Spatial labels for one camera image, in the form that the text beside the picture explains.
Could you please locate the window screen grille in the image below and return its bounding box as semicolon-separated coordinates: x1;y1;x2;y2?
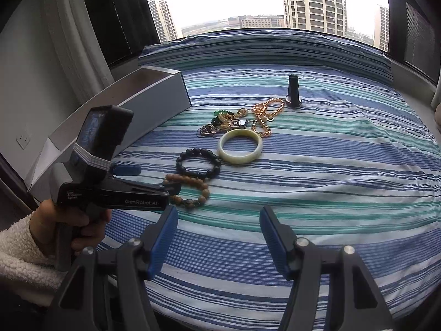
405;2;437;74

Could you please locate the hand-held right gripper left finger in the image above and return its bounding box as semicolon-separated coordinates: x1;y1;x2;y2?
52;205;179;331

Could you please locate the black wristwatch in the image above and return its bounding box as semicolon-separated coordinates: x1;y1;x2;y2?
285;74;304;108

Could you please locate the person's left forearm fleece sleeve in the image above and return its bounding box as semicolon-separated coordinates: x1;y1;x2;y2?
0;214;69;285

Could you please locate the low beige building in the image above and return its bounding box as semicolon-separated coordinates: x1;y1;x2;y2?
238;14;286;28

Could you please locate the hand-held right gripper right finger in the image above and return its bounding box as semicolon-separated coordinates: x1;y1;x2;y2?
259;205;395;331

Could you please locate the bunch of thin metal rings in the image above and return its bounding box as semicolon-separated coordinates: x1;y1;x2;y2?
197;125;221;139

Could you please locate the yellow gold bracelet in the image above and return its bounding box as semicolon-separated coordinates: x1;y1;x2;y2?
220;108;249;131

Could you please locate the blue green striped bedsheet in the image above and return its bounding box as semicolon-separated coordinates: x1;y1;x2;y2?
93;29;441;321

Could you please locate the grey cardboard box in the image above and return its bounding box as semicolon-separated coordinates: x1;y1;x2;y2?
28;65;192;211

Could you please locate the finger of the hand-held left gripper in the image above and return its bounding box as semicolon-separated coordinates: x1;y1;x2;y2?
110;176;182;197
109;164;142;180

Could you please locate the gold chain necklace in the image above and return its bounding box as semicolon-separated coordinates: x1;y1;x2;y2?
251;98;286;138

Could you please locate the white sheer curtain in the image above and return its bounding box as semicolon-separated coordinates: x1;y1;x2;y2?
45;0;115;104

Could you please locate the dark curtain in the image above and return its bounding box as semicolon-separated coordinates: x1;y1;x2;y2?
77;0;163;67

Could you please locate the slim tall apartment building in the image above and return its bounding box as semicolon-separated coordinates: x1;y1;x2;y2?
374;5;390;51
148;0;183;42

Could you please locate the pale jade bangle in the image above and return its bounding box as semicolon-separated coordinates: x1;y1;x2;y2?
218;128;264;164

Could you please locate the person's left hand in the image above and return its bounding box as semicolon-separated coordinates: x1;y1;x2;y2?
29;199;113;260

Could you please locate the wooden bead bracelet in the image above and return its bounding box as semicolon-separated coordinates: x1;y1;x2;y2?
163;174;210;211

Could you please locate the black bead bracelet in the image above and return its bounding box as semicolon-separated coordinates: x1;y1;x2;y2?
176;148;222;180

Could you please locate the wide tall apartment building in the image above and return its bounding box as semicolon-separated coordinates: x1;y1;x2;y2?
281;0;347;37

